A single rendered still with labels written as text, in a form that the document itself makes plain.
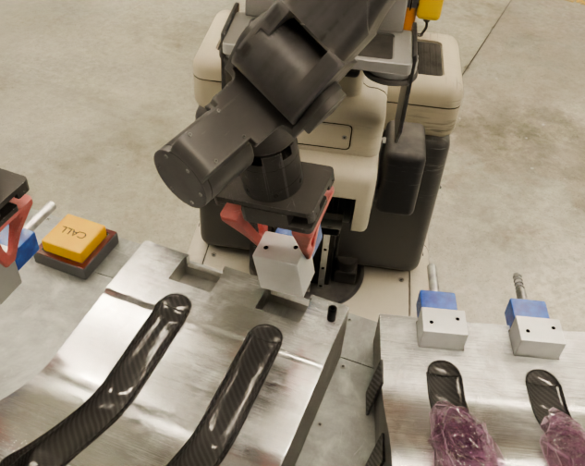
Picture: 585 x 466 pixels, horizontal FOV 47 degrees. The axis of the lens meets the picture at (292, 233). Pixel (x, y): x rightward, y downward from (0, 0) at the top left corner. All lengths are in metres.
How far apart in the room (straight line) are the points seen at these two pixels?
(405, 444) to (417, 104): 0.83
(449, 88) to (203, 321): 0.79
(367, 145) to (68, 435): 0.67
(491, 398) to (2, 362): 0.55
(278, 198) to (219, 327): 0.18
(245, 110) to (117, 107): 2.24
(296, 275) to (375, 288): 0.95
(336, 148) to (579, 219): 1.49
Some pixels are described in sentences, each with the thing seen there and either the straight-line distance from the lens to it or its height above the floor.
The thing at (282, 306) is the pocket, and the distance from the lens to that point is 0.79.
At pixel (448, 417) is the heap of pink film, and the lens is 0.69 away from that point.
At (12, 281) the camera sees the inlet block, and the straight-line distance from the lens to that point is 0.78.
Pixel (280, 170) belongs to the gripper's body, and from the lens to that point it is 0.59.
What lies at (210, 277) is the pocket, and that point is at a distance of 0.81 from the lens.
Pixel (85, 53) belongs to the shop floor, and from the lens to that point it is 3.17.
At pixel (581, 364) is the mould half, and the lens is 0.84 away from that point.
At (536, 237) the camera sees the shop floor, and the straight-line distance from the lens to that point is 2.35.
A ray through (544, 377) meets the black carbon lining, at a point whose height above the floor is 0.85.
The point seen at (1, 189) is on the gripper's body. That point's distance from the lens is 0.69.
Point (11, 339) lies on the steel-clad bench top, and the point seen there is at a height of 0.80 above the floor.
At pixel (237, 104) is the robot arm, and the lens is 0.53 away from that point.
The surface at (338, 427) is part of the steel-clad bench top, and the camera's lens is 0.77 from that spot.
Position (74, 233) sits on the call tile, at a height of 0.84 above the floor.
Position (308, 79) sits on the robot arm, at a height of 1.21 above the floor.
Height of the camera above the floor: 1.46
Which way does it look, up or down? 42 degrees down
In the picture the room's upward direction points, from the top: 4 degrees clockwise
